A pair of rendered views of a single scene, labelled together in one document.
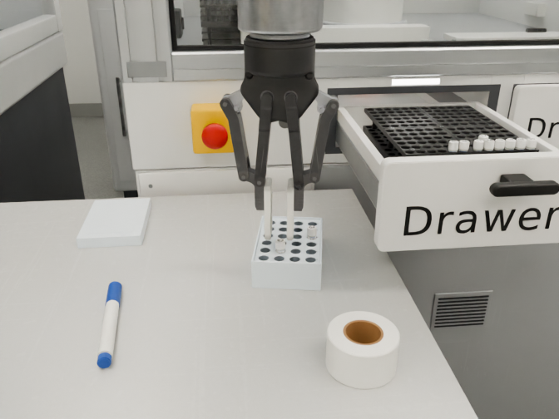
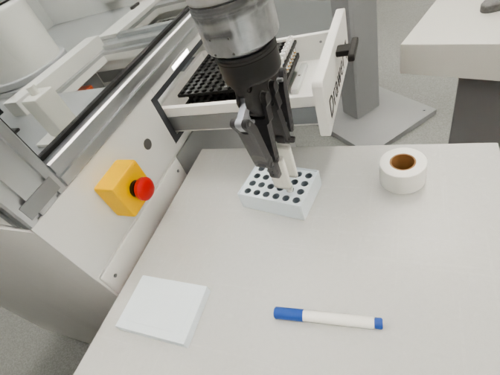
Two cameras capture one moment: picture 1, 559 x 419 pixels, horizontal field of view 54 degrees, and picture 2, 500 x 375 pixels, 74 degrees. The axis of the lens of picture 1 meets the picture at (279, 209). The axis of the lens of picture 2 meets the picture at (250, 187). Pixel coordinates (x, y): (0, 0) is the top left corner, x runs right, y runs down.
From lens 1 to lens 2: 0.52 m
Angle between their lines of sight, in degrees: 44
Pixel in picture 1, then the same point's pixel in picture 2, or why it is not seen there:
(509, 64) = not seen: hidden behind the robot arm
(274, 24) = (274, 27)
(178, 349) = (367, 273)
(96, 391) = (409, 332)
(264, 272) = (306, 204)
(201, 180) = (138, 233)
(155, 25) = (10, 155)
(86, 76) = not seen: outside the picture
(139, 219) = (177, 286)
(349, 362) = (422, 175)
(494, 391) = not seen: hidden behind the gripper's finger
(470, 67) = (193, 31)
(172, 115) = (88, 212)
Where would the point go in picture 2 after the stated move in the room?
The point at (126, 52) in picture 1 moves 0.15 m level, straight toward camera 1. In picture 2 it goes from (11, 201) to (106, 190)
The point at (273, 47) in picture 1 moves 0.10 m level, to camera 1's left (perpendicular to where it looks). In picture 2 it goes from (271, 49) to (236, 102)
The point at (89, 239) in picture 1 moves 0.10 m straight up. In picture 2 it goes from (189, 332) to (155, 300)
